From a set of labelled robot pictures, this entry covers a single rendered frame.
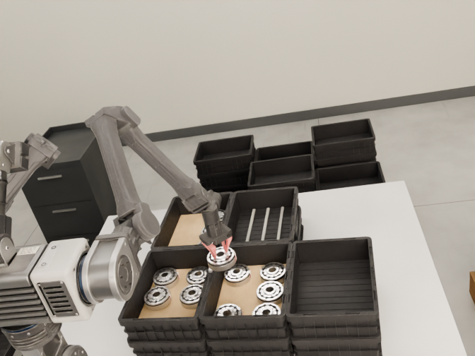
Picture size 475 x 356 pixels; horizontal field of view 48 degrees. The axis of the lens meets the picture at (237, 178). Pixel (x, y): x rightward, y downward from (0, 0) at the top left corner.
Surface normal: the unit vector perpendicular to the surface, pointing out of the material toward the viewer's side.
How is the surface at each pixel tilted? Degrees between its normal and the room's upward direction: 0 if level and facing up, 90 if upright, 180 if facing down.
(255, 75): 90
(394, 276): 0
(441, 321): 0
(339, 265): 0
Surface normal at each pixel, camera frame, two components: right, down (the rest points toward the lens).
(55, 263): -0.19, -0.85
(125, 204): -0.49, -0.16
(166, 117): -0.08, 0.52
